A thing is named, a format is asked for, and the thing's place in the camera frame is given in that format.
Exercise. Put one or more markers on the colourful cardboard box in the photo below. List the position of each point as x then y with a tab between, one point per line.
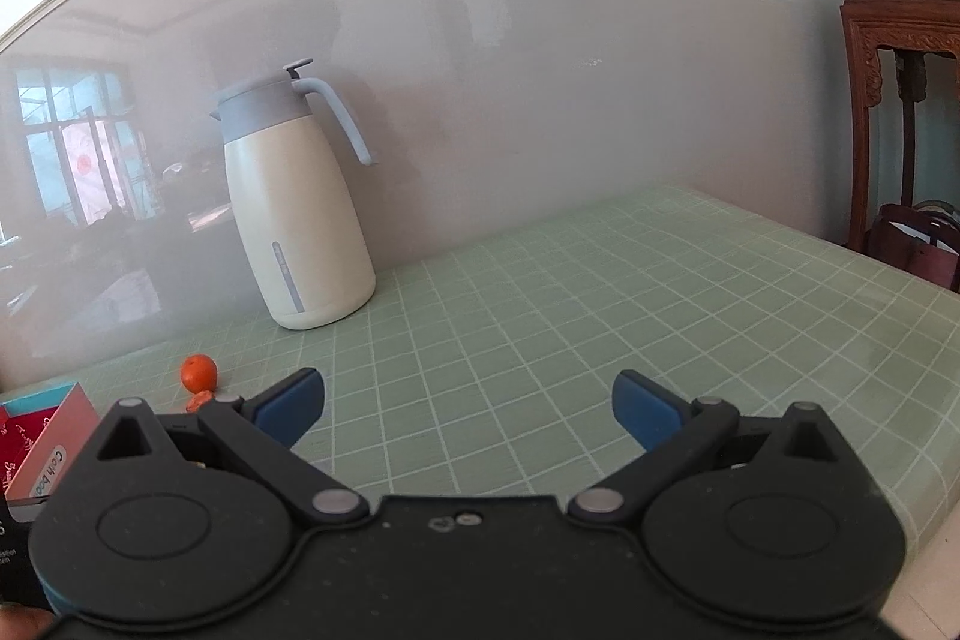
56	437

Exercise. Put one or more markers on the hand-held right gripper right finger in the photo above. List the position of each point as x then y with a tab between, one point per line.
649	407

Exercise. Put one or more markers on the white and blue thermos jug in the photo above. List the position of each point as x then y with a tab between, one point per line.
300	212

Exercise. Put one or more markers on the dark red bag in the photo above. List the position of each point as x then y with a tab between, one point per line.
919	242

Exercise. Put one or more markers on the green checked tablecloth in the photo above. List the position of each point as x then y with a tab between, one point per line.
600	310

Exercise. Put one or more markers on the small mandarin orange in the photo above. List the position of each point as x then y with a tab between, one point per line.
199	371

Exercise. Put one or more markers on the carved wooden stand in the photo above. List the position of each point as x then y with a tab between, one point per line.
862	85

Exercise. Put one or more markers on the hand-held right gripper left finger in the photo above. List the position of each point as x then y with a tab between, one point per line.
289	404

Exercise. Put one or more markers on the person's left hand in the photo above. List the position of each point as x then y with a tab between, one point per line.
22	626

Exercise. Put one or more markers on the orange carrot piece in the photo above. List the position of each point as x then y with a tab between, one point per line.
199	401

